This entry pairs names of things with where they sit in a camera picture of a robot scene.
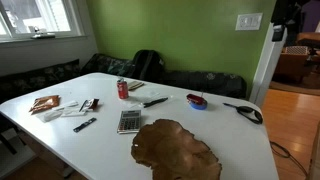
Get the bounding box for brown wooden bowl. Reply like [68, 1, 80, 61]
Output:
[131, 119, 222, 180]

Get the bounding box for clear plastic bag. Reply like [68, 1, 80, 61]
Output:
[124, 91, 174, 108]

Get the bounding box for black pen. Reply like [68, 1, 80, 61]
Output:
[143, 97, 169, 108]

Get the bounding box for striped card stack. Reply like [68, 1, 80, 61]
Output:
[128, 81, 144, 91]

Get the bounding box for black backpack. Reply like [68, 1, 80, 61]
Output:
[128, 50, 164, 82]

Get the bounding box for red soda can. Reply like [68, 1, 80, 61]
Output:
[117, 78, 129, 99]

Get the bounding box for silver calculator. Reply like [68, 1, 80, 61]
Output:
[117, 110, 141, 134]

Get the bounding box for dark blue flat stick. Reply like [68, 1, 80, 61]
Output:
[73, 118, 97, 133]

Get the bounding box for black scissors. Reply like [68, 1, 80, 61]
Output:
[225, 103, 263, 125]

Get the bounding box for orange snack packet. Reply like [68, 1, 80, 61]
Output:
[30, 95, 59, 113]

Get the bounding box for white plastic wrapper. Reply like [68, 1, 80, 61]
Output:
[37, 111, 62, 123]

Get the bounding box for dark floral bench cushion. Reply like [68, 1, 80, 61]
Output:
[0, 53, 247, 103]

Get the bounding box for white wall switch plate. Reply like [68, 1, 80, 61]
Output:
[235, 13, 263, 31]

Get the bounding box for black floor cable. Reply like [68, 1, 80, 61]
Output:
[269, 140, 309, 178]

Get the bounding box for white window frame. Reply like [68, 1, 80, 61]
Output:
[0, 0, 84, 43]

